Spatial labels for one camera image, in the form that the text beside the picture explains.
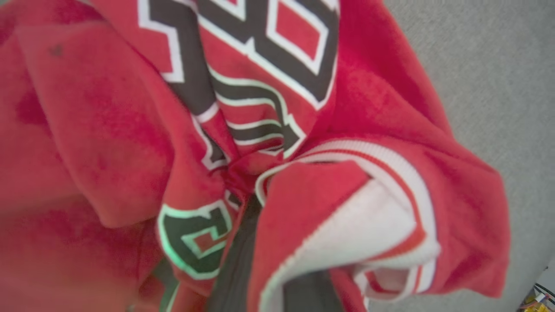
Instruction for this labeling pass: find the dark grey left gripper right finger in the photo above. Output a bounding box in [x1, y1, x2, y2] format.
[283, 270, 346, 312]

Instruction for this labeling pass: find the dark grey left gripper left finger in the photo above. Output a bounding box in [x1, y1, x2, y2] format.
[207, 195, 263, 312]

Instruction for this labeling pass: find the grey fabric sofa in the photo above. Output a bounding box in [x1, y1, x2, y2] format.
[369, 0, 555, 312]

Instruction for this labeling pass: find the red jersey with black print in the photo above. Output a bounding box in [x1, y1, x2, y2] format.
[0, 0, 511, 312]

